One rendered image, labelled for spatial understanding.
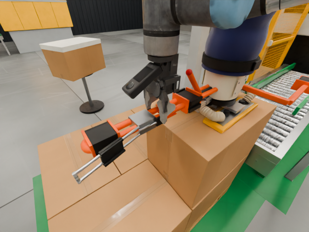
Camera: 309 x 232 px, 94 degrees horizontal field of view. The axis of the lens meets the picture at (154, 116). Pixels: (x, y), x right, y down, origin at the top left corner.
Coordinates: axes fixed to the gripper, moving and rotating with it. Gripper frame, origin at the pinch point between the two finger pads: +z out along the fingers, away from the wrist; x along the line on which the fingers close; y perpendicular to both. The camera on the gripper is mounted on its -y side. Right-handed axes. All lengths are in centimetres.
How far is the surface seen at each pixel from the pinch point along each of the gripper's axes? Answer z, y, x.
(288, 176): 104, 130, -48
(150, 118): -1.8, -3.5, -2.3
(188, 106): -0.4, 13.4, -3.4
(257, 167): 64, 74, -27
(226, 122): 10.2, 30.2, -11.6
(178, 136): 13.0, 9.9, -3.2
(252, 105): 11, 55, -12
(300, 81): -2, 68, -22
